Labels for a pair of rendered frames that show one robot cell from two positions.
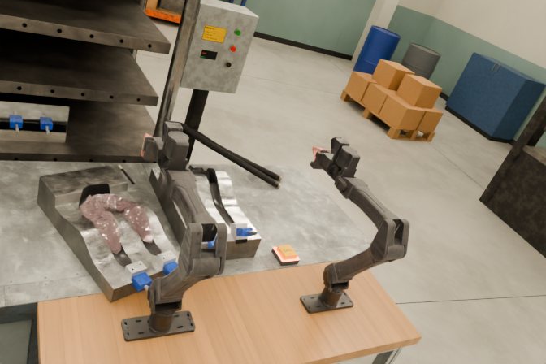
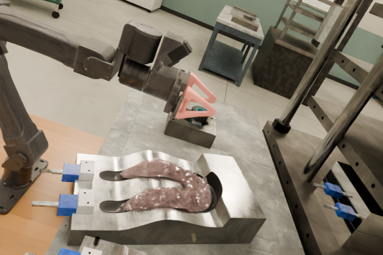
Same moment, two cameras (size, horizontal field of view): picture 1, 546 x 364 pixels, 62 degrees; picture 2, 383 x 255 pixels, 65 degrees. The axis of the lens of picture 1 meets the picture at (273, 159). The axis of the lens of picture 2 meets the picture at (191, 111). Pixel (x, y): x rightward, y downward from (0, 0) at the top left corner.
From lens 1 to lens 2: 154 cm
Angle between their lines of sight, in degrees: 102
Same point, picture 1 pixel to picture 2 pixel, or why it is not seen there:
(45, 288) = (115, 145)
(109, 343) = not seen: hidden behind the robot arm
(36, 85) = (367, 170)
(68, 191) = (210, 163)
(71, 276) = not seen: hidden behind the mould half
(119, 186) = (223, 209)
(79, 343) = (51, 138)
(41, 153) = (308, 218)
